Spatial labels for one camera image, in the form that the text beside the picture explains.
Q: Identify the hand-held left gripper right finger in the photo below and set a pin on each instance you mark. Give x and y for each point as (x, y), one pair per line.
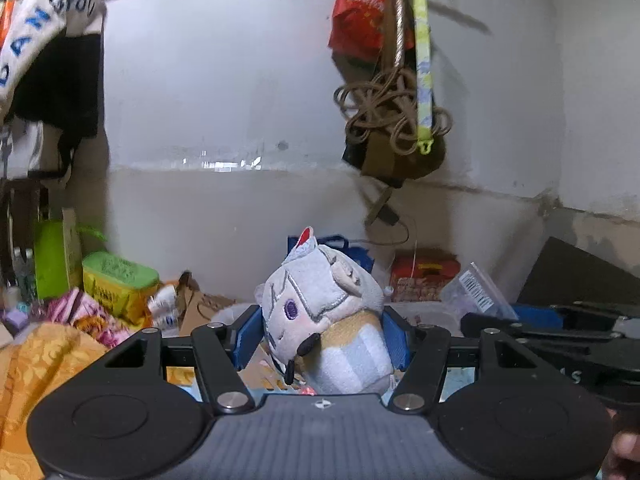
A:
(396, 340)

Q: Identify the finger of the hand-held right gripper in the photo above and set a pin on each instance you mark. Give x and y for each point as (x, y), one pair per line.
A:
(600, 309)
(537, 317)

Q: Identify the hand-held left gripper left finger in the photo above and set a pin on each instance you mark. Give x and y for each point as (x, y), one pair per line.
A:
(248, 336)

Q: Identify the grey plush doll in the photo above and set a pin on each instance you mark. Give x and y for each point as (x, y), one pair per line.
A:
(320, 310)

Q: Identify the person's right hand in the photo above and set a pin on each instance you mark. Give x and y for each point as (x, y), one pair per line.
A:
(625, 447)

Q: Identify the dark board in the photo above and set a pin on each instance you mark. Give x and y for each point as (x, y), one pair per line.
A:
(575, 275)

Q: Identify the brown cardboard box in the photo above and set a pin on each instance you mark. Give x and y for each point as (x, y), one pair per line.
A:
(200, 305)

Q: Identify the red box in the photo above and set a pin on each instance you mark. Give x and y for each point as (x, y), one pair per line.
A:
(422, 277)

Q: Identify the clear zip bag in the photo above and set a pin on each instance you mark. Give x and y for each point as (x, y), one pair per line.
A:
(475, 290)

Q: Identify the small white bottle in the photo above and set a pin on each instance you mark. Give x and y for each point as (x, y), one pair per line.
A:
(165, 307)

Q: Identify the blue bag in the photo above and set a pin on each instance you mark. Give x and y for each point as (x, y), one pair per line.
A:
(352, 250)

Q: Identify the yellow box with green lid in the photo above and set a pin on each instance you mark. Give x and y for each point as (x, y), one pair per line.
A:
(117, 280)

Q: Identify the pink floral cloth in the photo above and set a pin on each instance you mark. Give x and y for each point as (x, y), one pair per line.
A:
(87, 312)

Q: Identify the brown hanging bag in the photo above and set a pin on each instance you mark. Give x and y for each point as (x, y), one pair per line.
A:
(400, 160)

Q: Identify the orange blanket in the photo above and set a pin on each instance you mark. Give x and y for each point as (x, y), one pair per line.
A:
(45, 375)

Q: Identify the green paper bag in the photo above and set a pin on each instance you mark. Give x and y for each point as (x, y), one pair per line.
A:
(52, 260)

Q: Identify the clear plastic bottle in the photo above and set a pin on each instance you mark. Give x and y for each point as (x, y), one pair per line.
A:
(20, 272)

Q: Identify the black garment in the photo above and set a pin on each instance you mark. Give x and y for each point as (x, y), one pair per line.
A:
(55, 80)

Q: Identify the red plastic bag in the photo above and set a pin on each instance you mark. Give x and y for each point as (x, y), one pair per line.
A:
(357, 17)

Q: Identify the white jacket with blue letters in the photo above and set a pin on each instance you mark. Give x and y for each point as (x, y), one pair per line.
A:
(42, 20)

